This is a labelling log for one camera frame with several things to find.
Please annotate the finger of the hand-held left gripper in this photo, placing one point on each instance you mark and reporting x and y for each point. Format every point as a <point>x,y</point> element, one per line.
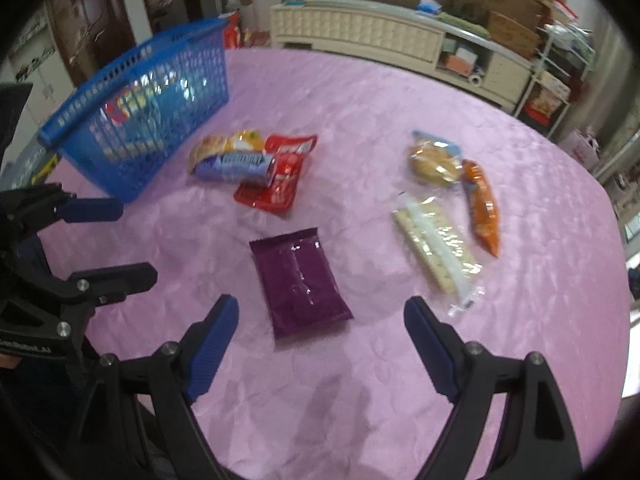
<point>95,210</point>
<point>120,280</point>

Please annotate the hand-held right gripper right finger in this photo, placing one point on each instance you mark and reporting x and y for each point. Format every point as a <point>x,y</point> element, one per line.
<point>430,350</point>

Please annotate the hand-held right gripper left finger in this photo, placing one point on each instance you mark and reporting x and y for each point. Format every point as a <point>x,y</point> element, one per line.
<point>215,350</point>

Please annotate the blue plastic basket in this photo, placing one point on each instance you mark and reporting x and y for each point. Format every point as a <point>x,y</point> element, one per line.
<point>52,134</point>

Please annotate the large red yellow packet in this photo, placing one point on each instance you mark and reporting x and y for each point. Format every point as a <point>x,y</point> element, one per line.
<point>120,107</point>

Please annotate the purple snack packet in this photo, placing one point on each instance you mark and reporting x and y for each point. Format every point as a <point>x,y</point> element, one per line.
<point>300,280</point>

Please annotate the clear cracker packet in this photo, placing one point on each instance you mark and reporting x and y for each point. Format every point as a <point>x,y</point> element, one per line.
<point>435,240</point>

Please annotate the yellow snack packet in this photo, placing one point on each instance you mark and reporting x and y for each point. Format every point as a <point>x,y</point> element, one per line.
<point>220,142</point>

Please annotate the light blue snack packet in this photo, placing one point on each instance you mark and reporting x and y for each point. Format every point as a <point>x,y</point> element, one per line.
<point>172,87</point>

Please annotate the purple-blue biscuit tube packet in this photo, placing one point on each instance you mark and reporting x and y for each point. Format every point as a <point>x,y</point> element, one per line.
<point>235,166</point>

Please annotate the orange snack packet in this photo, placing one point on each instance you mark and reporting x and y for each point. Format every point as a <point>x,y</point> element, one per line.
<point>480,205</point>

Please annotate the small red snack packet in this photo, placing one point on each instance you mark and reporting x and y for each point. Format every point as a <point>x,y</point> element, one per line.
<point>285,180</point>

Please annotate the blue-trimmed bun packet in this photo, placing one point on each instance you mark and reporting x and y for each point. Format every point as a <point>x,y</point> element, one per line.
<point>432,162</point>

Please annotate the dark wooden door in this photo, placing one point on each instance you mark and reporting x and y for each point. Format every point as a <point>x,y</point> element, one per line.
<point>95,10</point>

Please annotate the red paper bag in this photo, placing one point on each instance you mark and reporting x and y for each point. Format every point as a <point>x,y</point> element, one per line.
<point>232,30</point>

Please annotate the pink tablecloth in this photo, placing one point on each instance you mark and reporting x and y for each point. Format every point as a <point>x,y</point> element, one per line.
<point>375,110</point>

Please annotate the pink shopping bag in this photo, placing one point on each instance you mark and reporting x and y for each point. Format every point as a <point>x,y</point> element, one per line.
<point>580,150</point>

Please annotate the red printed bag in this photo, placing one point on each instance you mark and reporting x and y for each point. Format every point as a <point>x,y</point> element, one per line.
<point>545,102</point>

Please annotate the white paper roll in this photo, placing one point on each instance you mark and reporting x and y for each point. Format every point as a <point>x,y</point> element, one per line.
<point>476,78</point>

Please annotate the cream TV cabinet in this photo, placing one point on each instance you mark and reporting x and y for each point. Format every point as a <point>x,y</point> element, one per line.
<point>350,27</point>

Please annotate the white metal shelf rack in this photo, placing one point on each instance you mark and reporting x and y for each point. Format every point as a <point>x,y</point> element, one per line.
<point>550,50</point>

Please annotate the cardboard box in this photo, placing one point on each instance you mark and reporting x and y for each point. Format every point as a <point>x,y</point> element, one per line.
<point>515,35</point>

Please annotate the green folded cloth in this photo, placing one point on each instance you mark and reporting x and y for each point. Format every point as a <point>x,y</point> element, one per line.
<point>462,22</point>

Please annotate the blue tissue box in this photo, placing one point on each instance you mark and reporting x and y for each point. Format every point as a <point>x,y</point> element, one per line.
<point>430,6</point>

